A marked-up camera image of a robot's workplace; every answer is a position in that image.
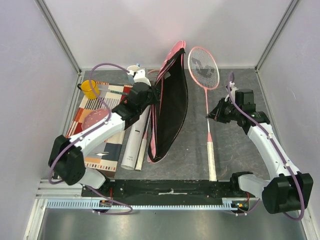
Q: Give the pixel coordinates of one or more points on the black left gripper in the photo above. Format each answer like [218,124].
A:
[156,94]

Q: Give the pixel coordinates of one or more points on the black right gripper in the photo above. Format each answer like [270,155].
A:
[219,113]

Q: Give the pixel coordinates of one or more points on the pink badminton racket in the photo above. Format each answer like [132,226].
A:
[204,71]
[152,76]

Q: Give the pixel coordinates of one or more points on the pink sport racket bag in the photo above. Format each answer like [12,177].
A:
[168,115]

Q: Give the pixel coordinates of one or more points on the white shuttlecock tube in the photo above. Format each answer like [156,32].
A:
[134,142]

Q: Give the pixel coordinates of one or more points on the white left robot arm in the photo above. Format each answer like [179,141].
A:
[67,157]

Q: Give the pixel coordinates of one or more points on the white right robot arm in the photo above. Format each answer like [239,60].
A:
[287,189]

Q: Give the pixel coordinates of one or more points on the light blue mug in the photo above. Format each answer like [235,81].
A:
[132,69]

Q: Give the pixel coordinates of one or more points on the pink dotted plate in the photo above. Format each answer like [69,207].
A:
[94,117]

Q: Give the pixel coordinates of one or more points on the yellow enamel mug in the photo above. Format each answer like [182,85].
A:
[89,88]

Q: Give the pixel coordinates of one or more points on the colourful patchwork placemat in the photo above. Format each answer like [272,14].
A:
[112,145]

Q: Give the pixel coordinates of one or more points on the metal spoon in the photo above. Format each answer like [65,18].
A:
[100,153]

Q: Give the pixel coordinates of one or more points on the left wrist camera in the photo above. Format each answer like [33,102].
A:
[140,77]

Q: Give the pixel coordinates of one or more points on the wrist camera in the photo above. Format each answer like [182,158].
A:
[231,89]
[140,77]

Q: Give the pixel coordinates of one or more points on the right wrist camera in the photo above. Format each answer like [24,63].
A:
[231,89]

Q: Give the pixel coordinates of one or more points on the aluminium frame post right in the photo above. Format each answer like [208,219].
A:
[276,34]

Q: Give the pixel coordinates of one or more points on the aluminium frame post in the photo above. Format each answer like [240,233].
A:
[42,5]
[276,34]

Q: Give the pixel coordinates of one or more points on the white slotted cable duct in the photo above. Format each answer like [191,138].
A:
[97,204]

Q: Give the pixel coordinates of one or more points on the aluminium frame post left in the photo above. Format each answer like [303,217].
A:
[42,5]

